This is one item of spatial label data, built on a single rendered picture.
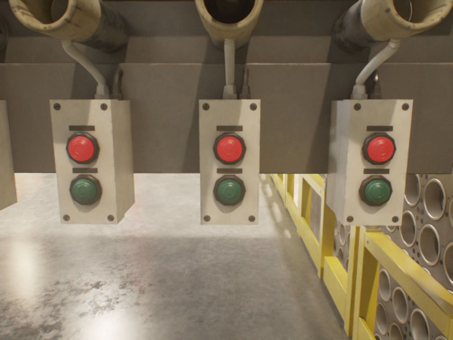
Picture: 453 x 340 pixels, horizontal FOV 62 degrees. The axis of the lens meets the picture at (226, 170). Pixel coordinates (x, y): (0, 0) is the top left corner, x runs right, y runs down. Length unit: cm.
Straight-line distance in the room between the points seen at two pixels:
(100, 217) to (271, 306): 110
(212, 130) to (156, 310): 113
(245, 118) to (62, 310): 127
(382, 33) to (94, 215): 38
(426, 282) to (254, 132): 59
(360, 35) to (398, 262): 63
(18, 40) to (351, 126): 47
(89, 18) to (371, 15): 28
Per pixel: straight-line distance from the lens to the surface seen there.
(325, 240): 166
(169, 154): 54
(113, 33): 52
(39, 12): 46
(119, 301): 158
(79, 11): 41
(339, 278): 146
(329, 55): 57
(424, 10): 45
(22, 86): 60
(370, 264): 120
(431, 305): 86
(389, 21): 40
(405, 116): 48
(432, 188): 265
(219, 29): 37
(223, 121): 43
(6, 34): 64
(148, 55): 57
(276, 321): 142
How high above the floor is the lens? 77
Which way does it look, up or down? 11 degrees down
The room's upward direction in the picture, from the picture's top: straight up
